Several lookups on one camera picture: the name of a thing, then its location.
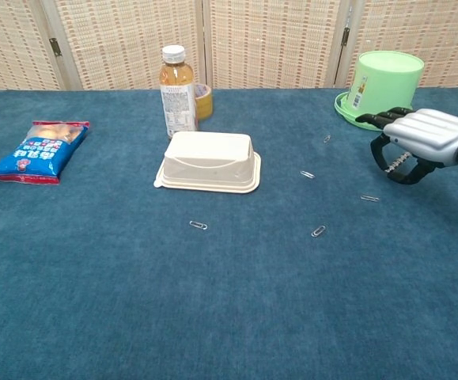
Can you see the woven folding screen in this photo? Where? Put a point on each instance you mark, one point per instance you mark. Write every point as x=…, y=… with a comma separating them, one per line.
x=268, y=39

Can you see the amber tea bottle white cap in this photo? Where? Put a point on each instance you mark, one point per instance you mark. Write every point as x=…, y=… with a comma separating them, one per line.
x=177, y=99

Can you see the blue velvet table cloth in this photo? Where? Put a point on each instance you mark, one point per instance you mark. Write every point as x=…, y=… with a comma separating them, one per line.
x=228, y=277

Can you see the yellow tape roll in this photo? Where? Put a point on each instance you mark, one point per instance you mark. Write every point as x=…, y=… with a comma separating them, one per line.
x=205, y=103

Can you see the green plastic bucket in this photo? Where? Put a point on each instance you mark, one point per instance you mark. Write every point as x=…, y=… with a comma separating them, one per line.
x=381, y=87

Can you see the blue snack bag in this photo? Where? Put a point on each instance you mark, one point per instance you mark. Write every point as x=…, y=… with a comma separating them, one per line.
x=40, y=155

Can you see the cream lidded food container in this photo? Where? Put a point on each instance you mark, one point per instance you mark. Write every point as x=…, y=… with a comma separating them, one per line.
x=209, y=162

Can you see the silver magnetic ball rod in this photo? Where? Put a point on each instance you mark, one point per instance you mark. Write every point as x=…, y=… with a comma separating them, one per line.
x=397, y=163

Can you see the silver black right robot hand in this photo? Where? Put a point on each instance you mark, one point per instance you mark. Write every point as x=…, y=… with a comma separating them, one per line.
x=426, y=134

